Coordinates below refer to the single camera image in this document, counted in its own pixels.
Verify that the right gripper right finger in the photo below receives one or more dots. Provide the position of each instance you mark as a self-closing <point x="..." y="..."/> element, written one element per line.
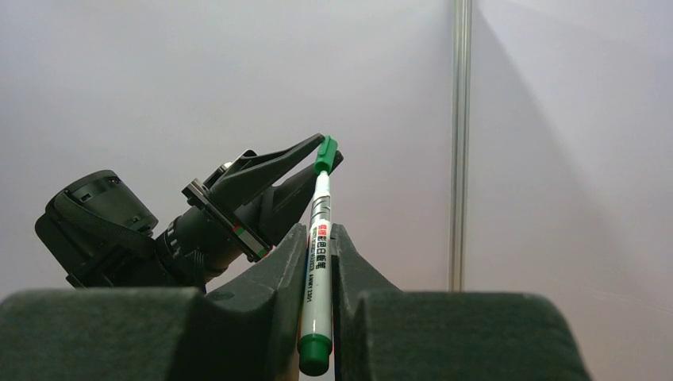
<point x="384" y="333"/>

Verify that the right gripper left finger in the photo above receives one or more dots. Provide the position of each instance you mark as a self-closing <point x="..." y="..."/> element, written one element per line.
<point x="246" y="329"/>

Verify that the green whiteboard marker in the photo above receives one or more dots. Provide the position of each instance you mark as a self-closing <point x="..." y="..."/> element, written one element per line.
<point x="315" y="343"/>

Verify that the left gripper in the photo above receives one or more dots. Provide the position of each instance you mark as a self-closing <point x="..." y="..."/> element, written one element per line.
<point x="275" y="208"/>

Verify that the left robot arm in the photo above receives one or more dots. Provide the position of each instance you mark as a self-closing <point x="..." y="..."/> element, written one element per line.
<point x="102" y="235"/>

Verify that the green marker cap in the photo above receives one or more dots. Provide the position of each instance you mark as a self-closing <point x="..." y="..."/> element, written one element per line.
<point x="326" y="156"/>

